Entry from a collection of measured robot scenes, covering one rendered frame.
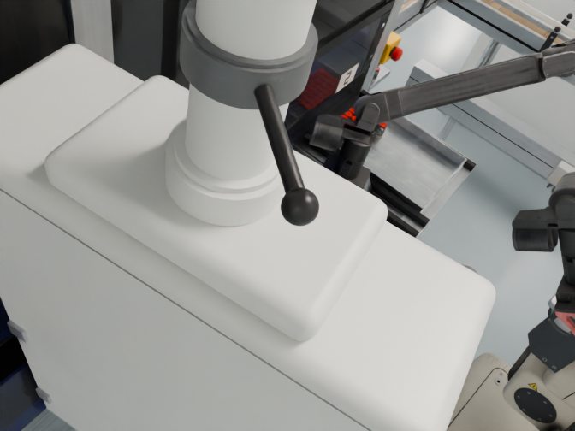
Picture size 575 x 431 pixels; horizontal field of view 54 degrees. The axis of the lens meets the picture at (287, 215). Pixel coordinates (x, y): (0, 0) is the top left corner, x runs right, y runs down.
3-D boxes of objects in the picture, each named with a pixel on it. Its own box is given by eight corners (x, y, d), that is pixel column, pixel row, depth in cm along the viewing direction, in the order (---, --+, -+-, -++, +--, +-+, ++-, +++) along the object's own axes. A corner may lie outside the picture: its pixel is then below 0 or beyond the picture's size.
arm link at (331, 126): (382, 105, 110) (377, 103, 119) (327, 88, 110) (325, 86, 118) (363, 163, 114) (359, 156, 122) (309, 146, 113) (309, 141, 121)
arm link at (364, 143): (374, 146, 113) (376, 127, 117) (341, 136, 113) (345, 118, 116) (364, 168, 118) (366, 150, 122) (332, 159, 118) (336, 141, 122)
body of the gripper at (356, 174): (328, 156, 127) (337, 133, 122) (369, 175, 127) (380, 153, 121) (318, 174, 123) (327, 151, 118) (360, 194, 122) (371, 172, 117)
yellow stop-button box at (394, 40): (363, 53, 169) (370, 32, 163) (375, 44, 173) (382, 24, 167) (382, 66, 167) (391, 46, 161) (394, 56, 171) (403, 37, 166)
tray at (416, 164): (315, 143, 153) (318, 133, 150) (366, 102, 168) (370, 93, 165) (417, 216, 144) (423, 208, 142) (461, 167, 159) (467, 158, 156)
